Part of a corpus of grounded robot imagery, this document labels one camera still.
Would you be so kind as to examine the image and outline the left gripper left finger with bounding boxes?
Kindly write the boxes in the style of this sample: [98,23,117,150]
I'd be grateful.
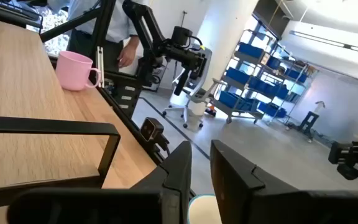
[6,141,193,224]

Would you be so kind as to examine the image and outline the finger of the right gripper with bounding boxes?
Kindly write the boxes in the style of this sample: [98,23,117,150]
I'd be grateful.
[174,68,188,95]
[178,70,192,96]

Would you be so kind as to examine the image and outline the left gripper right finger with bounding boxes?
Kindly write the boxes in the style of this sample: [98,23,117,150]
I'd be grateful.
[209,139,358,224]

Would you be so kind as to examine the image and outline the pink plastic mug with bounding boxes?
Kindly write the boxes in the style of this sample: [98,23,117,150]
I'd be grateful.
[55,50,103,92]

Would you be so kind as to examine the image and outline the wooden shelf black metal legs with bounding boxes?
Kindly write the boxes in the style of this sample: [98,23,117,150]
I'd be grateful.
[0,0,121,211]

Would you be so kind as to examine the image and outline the white grey office chair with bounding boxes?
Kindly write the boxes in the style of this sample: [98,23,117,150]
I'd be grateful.
[162,45,226,130]

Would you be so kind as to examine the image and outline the blue storage bin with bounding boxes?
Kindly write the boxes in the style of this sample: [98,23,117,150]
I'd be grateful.
[258,102,287,118]
[249,77,269,93]
[237,98,259,113]
[225,67,250,85]
[265,55,281,70]
[218,90,239,108]
[265,83,288,100]
[286,68,307,83]
[237,42,265,59]

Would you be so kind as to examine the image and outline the person's hand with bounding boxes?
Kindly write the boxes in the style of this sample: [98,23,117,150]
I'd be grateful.
[117,46,136,68]

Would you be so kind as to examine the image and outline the metal shelving rack on wheels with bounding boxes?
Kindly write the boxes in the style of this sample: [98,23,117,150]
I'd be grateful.
[213,18,315,125]

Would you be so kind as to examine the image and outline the person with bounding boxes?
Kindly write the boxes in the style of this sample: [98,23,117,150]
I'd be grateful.
[47,0,150,74]

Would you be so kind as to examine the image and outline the black step stool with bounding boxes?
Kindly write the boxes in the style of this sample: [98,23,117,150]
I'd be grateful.
[296,111,320,142]

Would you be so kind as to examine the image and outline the white bottle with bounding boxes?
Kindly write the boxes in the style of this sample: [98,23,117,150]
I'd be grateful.
[313,100,326,115]

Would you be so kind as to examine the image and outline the long ceiling light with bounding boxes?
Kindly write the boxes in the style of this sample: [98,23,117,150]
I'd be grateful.
[289,29,358,57]

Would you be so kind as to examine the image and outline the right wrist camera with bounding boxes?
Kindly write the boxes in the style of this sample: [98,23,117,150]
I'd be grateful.
[170,26,193,47]

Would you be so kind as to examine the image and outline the small black table camera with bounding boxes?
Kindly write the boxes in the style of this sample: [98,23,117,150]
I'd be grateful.
[139,116,170,152]

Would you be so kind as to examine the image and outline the silver aluminium bracket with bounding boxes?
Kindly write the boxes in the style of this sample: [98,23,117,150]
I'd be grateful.
[95,45,105,88]

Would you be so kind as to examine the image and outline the black equipment mount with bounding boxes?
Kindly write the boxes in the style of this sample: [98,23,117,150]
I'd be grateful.
[328,139,358,191]

